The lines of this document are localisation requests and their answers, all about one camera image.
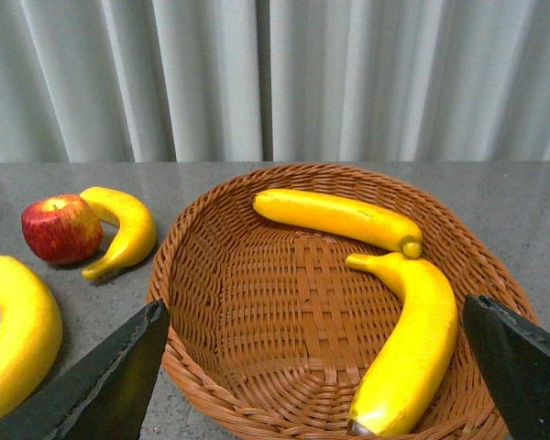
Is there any large yellow banana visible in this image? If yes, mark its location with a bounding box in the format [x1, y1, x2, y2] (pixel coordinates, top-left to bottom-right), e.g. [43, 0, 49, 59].
[0, 256, 63, 418]

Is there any white curtain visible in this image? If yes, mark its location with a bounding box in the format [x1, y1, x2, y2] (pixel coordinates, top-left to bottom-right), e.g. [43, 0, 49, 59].
[0, 1, 550, 162]

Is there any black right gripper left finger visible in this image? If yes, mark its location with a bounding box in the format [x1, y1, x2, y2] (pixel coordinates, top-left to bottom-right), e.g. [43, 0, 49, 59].
[0, 300, 170, 439]

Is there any small curved yellow banana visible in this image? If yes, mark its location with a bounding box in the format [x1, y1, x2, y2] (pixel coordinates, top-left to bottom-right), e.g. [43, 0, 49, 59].
[80, 186, 157, 281]

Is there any straight yellow banana in basket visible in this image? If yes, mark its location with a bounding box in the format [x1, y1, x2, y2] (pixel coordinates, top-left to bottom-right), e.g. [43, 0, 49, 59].
[252, 189, 424, 259]

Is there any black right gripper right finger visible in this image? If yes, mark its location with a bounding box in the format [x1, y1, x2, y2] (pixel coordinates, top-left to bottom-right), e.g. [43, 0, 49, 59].
[463, 294, 550, 439]

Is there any red apple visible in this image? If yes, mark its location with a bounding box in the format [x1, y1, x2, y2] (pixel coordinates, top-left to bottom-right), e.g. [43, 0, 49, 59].
[21, 193, 104, 266]

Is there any right brown wicker basket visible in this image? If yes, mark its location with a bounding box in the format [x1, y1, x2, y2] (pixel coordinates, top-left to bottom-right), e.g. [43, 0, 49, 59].
[148, 164, 535, 439]

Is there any curved yellow banana in basket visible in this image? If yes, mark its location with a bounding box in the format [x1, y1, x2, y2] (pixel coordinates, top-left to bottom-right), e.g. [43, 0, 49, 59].
[346, 252, 458, 436]

